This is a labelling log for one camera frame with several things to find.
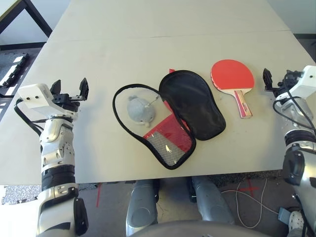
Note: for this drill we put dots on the white perforated clog shoe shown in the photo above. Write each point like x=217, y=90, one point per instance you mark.
x=296, y=221

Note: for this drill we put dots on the black metal table frame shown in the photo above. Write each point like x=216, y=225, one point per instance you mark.
x=37, y=14

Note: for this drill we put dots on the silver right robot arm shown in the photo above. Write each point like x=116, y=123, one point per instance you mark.
x=296, y=148

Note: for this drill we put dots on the grey left robot leg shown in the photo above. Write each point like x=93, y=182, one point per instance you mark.
x=142, y=209

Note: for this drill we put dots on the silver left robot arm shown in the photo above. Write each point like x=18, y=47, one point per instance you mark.
x=56, y=138

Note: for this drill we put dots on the grey robot torso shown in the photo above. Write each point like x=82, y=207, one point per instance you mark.
x=197, y=230

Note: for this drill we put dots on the grey-blue plush zipper toy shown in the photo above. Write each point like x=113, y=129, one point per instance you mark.
x=139, y=111

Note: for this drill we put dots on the grey right robot leg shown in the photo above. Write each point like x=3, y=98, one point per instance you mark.
x=212, y=202

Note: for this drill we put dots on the grey-blue foot pedal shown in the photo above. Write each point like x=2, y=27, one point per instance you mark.
x=284, y=214

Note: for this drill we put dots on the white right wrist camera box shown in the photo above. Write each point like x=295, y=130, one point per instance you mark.
x=304, y=84

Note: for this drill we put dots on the speckled grey floor mat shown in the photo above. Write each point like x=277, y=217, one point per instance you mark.
x=19, y=195

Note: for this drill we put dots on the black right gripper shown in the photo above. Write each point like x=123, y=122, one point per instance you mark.
x=279, y=88

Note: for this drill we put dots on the grey robot leg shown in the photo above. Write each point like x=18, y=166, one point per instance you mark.
x=142, y=209
x=212, y=202

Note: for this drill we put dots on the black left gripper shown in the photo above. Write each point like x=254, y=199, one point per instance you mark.
x=64, y=100

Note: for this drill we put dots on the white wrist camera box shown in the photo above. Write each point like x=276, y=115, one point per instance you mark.
x=304, y=84
x=34, y=95

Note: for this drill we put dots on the red ping-pong paddle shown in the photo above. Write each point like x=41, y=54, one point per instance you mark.
x=232, y=74

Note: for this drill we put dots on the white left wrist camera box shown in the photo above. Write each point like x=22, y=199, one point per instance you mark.
x=34, y=95

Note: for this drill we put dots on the black and red paddle case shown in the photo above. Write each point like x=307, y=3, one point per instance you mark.
x=197, y=103

